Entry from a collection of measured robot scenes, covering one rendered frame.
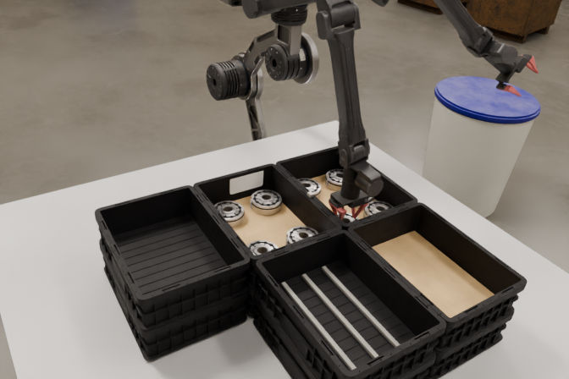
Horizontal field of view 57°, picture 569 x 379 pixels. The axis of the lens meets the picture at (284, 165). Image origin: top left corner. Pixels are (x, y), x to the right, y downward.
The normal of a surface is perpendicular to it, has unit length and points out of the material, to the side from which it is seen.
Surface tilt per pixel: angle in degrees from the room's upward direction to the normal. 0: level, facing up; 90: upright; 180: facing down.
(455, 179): 94
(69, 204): 0
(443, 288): 0
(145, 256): 0
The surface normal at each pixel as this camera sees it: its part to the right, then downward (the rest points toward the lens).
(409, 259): 0.07, -0.85
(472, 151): -0.37, 0.52
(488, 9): -0.72, 0.33
